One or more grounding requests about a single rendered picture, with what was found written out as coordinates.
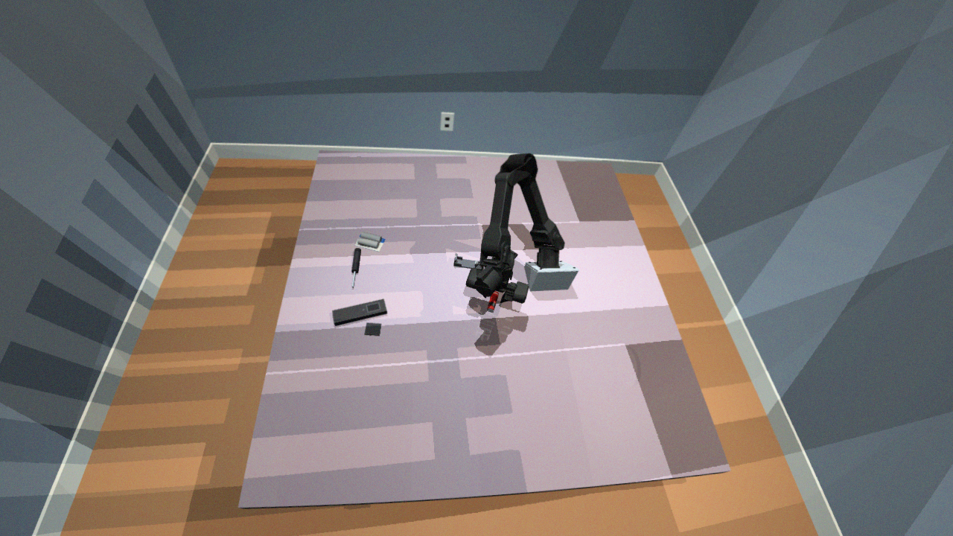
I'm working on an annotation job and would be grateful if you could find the black screwdriver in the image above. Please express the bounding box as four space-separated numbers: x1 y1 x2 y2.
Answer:
351 248 361 287

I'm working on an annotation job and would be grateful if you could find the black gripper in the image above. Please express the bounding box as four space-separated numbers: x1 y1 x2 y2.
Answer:
466 268 529 304

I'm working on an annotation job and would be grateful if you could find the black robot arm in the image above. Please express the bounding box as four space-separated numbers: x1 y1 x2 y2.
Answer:
475 153 564 297

